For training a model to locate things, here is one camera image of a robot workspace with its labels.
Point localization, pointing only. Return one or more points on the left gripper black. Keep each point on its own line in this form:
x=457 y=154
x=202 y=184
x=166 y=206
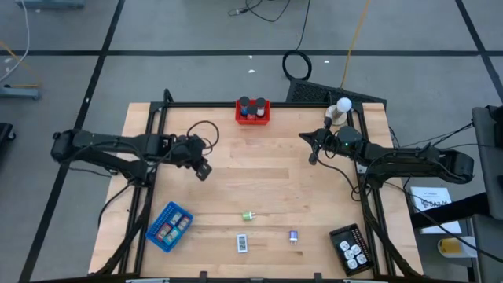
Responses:
x=190 y=151

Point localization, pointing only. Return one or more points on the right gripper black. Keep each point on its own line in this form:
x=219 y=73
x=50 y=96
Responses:
x=327 y=140

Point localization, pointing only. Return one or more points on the hourglass with pale sand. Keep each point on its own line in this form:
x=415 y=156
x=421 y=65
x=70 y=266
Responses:
x=260 y=102

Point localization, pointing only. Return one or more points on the hourglass with blue sand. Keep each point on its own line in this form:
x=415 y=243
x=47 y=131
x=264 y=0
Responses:
x=244 y=101

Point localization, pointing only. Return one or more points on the white-faced USB wall charger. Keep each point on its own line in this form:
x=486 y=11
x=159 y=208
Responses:
x=352 y=264

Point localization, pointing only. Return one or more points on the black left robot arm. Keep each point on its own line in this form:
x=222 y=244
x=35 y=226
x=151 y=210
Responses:
x=110 y=141

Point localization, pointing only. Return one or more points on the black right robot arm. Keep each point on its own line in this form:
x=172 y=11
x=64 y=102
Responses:
x=412 y=159

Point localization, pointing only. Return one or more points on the black perforated mat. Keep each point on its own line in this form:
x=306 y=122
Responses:
x=314 y=93

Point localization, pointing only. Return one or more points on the white bulb on brass stand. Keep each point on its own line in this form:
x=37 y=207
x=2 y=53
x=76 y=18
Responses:
x=344 y=104

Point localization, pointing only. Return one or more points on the blue plastic basket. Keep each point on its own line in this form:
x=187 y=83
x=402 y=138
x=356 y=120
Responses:
x=163 y=216

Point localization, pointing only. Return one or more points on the green spool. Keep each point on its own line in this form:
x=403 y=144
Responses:
x=247 y=215

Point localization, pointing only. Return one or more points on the red plastic basket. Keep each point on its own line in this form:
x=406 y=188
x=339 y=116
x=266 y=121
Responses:
x=240 y=120

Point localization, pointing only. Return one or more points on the small white digital display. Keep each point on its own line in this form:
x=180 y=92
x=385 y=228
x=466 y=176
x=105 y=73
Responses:
x=242 y=243

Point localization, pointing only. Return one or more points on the black plastic basket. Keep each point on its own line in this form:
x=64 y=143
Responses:
x=340 y=236

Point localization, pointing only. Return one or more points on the black table clamp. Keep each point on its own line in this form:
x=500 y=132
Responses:
x=318 y=277
x=203 y=276

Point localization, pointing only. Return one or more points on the white booklet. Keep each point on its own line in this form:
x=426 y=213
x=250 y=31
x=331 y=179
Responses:
x=432 y=195

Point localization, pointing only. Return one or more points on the black bar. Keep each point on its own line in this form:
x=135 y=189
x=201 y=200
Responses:
x=452 y=211

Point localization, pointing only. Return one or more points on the grey cart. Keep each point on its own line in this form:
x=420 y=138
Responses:
x=487 y=165

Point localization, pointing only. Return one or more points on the grey desk foot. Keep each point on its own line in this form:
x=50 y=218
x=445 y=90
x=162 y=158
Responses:
x=51 y=3
x=19 y=93

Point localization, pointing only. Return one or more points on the black chair base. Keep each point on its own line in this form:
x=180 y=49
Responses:
x=4 y=135

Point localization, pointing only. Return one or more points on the silver mounting bracket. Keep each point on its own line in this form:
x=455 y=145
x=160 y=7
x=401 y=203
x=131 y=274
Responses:
x=361 y=168

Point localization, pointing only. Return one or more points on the black aluminium table frame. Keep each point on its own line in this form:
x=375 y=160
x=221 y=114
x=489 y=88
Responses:
x=188 y=104

